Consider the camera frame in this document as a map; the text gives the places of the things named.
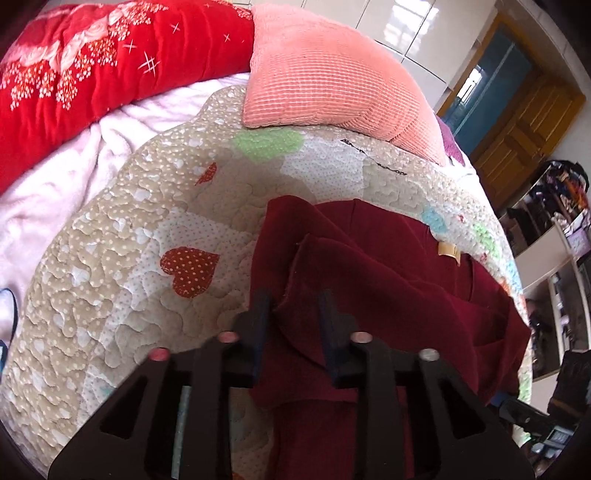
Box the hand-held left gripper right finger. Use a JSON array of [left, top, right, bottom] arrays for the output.
[[317, 288, 536, 480]]

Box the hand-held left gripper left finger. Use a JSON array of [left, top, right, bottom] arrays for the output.
[[48, 288, 273, 480]]

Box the dark red garment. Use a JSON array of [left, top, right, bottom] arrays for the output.
[[249, 196, 532, 480]]

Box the black bag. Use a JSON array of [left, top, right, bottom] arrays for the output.
[[549, 350, 591, 418]]

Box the heart print quilted bedspread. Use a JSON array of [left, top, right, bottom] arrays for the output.
[[0, 85, 534, 480]]

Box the white cluttered shelf unit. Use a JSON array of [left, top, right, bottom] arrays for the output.
[[507, 161, 591, 383]]

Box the purple cloth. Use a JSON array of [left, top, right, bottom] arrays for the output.
[[436, 116, 467, 168]]

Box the salmon pink pillow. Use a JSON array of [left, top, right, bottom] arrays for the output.
[[242, 4, 450, 167]]

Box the pale pink fleece blanket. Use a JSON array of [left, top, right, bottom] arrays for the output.
[[0, 71, 252, 333]]

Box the blue and white object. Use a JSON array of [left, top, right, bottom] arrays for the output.
[[0, 287, 20, 372]]

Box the wooden door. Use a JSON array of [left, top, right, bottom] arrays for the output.
[[475, 74, 587, 209]]

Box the blue glass door panel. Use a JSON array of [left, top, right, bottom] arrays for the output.
[[438, 13, 542, 155]]

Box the red floral blanket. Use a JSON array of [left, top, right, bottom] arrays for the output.
[[0, 0, 256, 193]]

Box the black cord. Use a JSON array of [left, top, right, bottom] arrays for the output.
[[339, 137, 407, 177]]

